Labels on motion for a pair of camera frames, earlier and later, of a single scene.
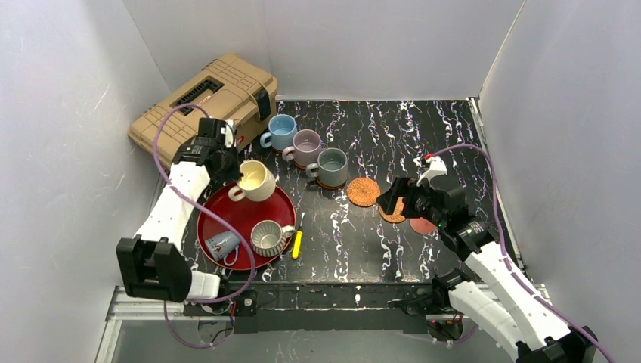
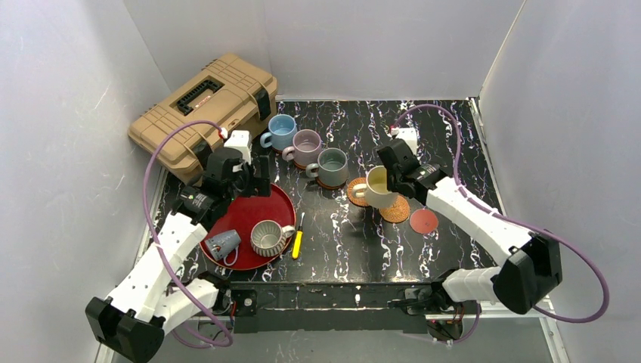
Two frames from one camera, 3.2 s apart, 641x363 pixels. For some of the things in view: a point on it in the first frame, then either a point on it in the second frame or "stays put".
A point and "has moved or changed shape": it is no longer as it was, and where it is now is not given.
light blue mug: (283, 128) stays put
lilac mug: (306, 145) stays put
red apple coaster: (421, 225) stays put
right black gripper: (404, 199) → (395, 167)
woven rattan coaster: (363, 191) stays put
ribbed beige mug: (268, 238) stays put
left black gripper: (228, 163) → (258, 181)
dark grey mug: (332, 169) stays put
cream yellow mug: (258, 183) has moved or changed shape
